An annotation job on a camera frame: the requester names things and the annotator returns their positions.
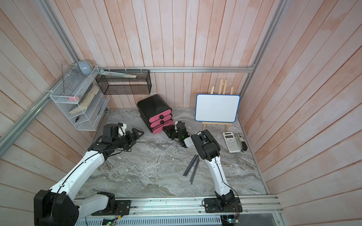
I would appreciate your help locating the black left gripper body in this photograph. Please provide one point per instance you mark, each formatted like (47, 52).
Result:
(125, 141)

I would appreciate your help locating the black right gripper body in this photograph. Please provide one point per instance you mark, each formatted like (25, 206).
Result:
(172, 133)

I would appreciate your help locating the pink bottom drawer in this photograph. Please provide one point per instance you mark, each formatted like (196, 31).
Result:
(159, 128)

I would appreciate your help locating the black drawer cabinet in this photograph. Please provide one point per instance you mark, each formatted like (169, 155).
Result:
(150, 107)

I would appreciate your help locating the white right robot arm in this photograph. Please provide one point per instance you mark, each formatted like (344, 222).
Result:
(208, 150)

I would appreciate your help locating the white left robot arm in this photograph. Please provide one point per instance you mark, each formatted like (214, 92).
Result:
(57, 206)

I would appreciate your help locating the black pencil bundle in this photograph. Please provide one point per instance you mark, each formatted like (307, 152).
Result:
(192, 168)

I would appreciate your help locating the book on shelf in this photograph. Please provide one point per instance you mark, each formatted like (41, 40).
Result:
(86, 99)

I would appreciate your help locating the white calculator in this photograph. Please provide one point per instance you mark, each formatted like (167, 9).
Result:
(231, 142)

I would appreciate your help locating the black stapler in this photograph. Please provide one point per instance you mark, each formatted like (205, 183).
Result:
(241, 142)

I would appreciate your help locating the wooden easel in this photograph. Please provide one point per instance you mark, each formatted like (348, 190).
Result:
(221, 91)

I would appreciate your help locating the paper on black basket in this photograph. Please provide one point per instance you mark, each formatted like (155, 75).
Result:
(117, 74)

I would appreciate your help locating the grey computer mouse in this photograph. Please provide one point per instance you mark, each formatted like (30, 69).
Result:
(85, 67)

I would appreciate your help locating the white board with blue frame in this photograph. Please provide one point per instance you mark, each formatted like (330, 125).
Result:
(217, 108)

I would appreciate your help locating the black wire mesh basket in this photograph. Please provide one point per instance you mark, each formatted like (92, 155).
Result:
(141, 85)

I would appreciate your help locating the white wire mesh shelf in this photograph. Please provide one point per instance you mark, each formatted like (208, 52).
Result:
(80, 98)

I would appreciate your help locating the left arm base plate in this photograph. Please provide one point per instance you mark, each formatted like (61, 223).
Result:
(116, 208)

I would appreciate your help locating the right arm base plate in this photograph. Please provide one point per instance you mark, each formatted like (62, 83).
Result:
(213, 205)

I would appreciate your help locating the aluminium frame rail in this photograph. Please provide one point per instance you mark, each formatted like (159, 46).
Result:
(30, 115)

